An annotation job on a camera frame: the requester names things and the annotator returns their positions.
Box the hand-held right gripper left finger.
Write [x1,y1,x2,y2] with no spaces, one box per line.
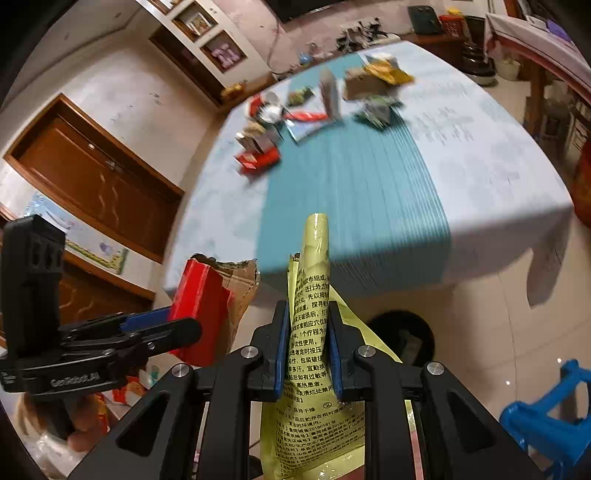
[68,299,291,480]

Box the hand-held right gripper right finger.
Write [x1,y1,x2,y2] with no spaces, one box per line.
[328,300,546,480]

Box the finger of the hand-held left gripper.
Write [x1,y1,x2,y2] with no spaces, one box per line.
[60,309,171,340]
[65,318,202,367]

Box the red cardboard box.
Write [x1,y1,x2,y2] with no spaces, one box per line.
[167,253,262,366]

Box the round waste bin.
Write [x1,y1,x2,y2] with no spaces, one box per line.
[365,310,437,370]

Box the yellow printed packet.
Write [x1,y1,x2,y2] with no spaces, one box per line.
[259,212,416,480]

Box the person's left hand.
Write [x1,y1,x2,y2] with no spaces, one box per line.
[22,396,110,453]

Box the printed plastic bag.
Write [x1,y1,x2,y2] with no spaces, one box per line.
[113,364,158,416]

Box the brown wooden door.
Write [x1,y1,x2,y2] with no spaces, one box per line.
[4,95,185,264]

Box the blue white tablecloth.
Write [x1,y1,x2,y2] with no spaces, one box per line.
[163,41,575,315]

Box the small red box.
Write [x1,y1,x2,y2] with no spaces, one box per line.
[235,147,282,176]

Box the blue plastic stool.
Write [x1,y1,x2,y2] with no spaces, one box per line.
[499,357,591,480]

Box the small printed carton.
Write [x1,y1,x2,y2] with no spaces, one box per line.
[235,121,278,153]

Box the light blue packet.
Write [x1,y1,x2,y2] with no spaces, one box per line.
[285,113,333,146]

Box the metal can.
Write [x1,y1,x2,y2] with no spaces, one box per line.
[259,92,283,123]

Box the dark green wrapper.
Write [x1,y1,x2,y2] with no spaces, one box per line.
[353,97,402,132]

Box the brown cardboard piece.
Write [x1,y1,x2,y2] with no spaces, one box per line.
[342,69,393,101]

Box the purple toy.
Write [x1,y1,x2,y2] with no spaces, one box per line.
[213,44,241,70]

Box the yellow snack wrapper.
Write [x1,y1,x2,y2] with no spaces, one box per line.
[362,62,414,86]

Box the framed picture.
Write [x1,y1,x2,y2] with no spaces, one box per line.
[185,11,215,35]

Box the stack of pots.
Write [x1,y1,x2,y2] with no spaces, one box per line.
[462,39,498,86]

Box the white bucket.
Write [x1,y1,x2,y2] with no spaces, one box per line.
[495,59,522,81]

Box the teal case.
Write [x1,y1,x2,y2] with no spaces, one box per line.
[407,6,441,35]

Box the red storage box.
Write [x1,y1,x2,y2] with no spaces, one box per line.
[438,14,469,38]

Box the cloth covered wooden table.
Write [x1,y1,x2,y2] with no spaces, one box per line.
[485,11,591,153]

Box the colourful wall poster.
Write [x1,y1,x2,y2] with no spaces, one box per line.
[18,194,130,275]

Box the white wall shelf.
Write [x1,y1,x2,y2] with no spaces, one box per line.
[136,0,278,109]

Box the tangle of black cables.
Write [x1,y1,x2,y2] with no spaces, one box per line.
[337,18,398,49]

